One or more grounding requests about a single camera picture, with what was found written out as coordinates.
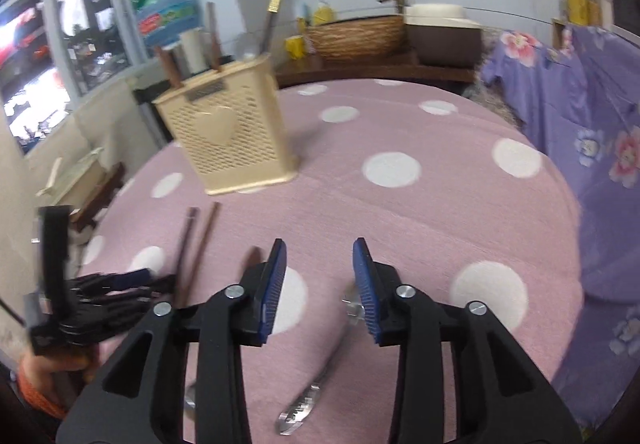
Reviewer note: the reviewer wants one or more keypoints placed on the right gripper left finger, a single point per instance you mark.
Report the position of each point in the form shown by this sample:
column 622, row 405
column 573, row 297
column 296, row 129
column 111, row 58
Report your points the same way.
column 137, row 396

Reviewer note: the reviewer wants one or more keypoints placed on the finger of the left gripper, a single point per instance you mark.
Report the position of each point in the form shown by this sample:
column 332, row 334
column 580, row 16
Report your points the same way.
column 132, row 279
column 132, row 303

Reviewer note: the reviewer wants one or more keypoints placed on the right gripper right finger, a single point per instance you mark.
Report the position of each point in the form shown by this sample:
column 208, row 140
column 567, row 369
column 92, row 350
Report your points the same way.
column 501, row 395

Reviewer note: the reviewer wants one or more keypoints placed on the black chopstick gold band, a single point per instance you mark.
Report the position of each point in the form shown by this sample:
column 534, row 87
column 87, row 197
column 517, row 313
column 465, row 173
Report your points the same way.
column 271, row 19

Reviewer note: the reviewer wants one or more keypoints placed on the left hand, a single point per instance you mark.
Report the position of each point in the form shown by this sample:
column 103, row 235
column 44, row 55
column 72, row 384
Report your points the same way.
column 35, row 376

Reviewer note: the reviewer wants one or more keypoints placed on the small steel spoon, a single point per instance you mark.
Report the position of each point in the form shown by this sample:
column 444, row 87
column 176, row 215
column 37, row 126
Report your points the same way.
column 189, row 401

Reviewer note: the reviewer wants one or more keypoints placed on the wooden chair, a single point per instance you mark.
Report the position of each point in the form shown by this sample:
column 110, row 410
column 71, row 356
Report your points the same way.
column 99, row 199

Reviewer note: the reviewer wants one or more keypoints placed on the large steel spoon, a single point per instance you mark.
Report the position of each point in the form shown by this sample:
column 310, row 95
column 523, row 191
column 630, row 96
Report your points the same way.
column 300, row 409

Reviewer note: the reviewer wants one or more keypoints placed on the cream perforated utensil holder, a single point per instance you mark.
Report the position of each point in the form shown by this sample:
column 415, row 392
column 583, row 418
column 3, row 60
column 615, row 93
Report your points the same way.
column 230, row 125

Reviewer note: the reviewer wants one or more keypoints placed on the pink polka dot tablecloth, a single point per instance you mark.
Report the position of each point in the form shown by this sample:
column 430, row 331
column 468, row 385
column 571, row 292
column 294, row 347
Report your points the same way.
column 442, row 189

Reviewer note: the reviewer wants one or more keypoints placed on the paper towel roll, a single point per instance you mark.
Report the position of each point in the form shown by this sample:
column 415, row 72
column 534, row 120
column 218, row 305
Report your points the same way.
column 192, row 49

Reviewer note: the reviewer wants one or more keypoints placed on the dark wooden side counter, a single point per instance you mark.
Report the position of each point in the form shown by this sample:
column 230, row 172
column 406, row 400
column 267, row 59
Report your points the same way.
column 401, row 67

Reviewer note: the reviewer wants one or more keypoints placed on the window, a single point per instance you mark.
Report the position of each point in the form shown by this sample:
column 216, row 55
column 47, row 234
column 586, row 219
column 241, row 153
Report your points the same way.
column 56, row 54

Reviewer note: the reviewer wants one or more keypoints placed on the yellow mug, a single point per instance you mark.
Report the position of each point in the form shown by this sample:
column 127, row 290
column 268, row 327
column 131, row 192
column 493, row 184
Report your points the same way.
column 295, row 47

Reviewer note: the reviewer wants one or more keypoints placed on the blue water bottle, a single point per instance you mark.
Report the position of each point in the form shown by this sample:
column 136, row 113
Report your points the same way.
column 160, row 22

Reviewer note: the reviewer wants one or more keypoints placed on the purple floral cloth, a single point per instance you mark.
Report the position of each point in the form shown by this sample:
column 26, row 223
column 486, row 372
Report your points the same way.
column 579, row 105

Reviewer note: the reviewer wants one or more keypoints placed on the yellow soap bottle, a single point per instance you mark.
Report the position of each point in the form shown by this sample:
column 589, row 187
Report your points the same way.
column 323, row 14

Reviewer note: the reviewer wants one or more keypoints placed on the woven basket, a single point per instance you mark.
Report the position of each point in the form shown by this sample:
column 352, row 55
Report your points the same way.
column 358, row 39

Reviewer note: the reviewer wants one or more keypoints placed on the white and brown rice cooker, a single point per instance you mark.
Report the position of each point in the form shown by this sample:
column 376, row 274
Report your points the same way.
column 443, row 35

